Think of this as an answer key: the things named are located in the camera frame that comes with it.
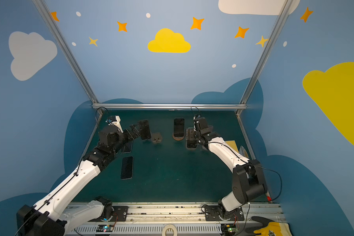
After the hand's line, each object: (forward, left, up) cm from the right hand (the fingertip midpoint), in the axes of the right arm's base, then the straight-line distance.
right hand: (194, 130), depth 90 cm
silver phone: (-1, +1, -15) cm, 15 cm away
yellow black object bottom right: (-47, -36, -14) cm, 61 cm away
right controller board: (-48, -17, -17) cm, 54 cm away
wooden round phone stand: (+4, +10, -16) cm, 19 cm away
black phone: (+5, +10, -3) cm, 11 cm away
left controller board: (-51, +44, -16) cm, 69 cm away
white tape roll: (-49, +12, -15) cm, 52 cm away
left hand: (-9, +32, +12) cm, 35 cm away
